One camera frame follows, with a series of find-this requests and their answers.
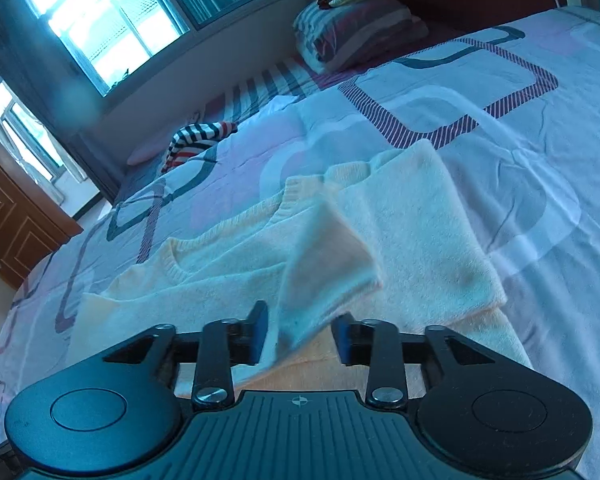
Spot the patterned pink white blanket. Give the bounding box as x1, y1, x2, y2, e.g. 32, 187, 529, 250
0, 5, 600, 480

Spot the brown wooden door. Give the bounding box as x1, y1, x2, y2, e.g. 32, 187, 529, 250
0, 142, 83, 291

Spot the striped folded quilt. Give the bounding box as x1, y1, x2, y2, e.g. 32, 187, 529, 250
293, 0, 428, 75

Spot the narrow window beside door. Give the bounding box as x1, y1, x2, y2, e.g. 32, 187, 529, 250
0, 75, 88, 203

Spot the black white red striped garment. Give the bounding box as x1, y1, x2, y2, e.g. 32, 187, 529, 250
161, 121, 239, 175

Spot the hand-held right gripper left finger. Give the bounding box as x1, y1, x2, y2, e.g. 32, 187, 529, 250
102, 300, 271, 409

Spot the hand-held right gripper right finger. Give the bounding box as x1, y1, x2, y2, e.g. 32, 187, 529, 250
331, 312, 501, 409

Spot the dark curtain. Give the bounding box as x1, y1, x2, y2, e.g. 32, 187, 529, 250
0, 0, 126, 201

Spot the striped bed sheet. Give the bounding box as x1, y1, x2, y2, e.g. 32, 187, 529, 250
125, 55, 341, 176

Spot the white folded cloth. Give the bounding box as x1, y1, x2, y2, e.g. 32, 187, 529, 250
260, 94, 301, 113

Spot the large bright window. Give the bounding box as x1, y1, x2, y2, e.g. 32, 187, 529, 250
20, 0, 191, 98

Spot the cream knit sweater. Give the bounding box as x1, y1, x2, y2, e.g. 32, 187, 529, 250
67, 139, 533, 401

